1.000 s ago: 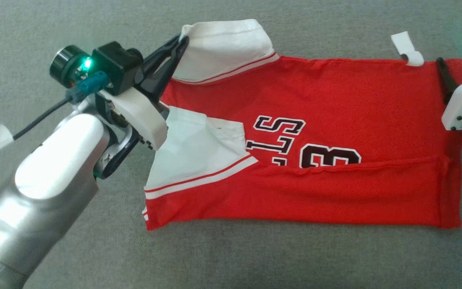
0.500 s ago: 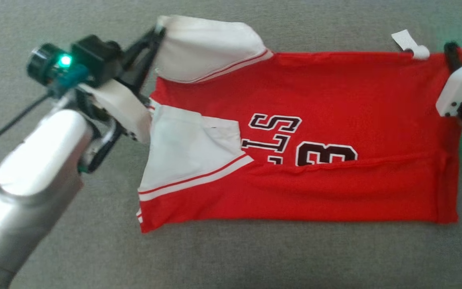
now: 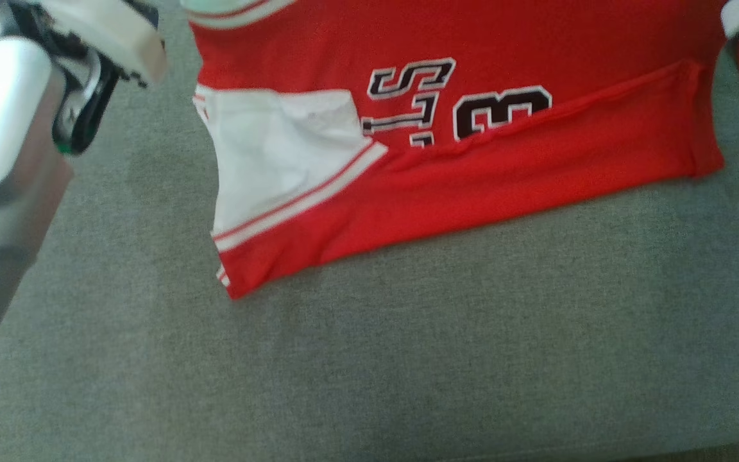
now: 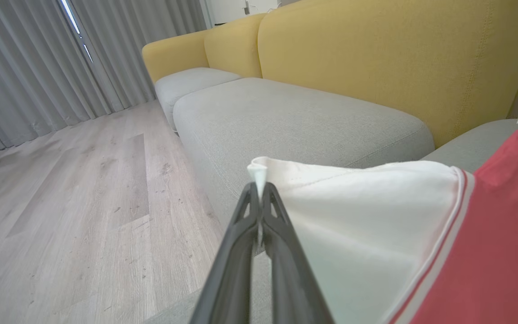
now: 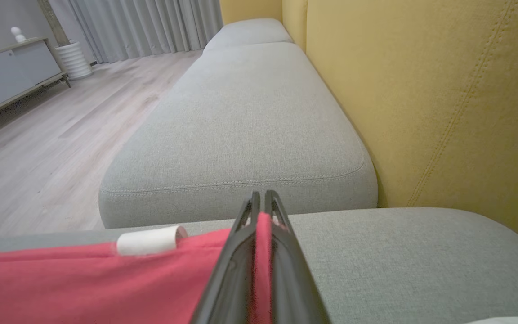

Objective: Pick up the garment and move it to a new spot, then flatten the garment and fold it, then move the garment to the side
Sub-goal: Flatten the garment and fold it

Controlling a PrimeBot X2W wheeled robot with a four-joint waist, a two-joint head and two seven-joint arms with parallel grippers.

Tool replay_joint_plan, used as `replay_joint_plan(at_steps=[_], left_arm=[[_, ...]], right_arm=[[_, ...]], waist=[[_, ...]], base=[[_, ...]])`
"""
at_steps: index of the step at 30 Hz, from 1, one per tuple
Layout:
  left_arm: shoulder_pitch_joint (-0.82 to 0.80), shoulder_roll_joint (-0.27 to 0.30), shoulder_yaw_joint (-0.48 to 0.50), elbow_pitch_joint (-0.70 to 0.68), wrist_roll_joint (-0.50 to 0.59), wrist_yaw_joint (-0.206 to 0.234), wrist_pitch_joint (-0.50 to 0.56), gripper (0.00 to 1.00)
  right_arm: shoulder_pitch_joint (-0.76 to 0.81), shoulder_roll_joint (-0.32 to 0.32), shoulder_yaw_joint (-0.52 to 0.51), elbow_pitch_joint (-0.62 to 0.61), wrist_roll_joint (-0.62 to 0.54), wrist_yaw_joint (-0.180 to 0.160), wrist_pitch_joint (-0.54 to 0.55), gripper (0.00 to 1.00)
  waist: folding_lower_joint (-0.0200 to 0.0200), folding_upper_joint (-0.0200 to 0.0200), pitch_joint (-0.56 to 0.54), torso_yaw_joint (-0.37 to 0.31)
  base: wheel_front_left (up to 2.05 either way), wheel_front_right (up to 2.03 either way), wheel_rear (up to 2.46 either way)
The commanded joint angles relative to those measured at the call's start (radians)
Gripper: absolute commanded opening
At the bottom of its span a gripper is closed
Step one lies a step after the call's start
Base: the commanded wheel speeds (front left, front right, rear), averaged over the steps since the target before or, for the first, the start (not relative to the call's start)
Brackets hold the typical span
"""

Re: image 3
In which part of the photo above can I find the red Bulls basketball jersey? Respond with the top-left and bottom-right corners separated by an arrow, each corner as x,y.
180,0 -> 726,300

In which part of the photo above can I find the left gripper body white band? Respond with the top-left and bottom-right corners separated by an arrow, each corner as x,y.
36,0 -> 169,89

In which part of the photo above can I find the large grey sofa chaise seat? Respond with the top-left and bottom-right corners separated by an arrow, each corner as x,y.
0,0 -> 739,462

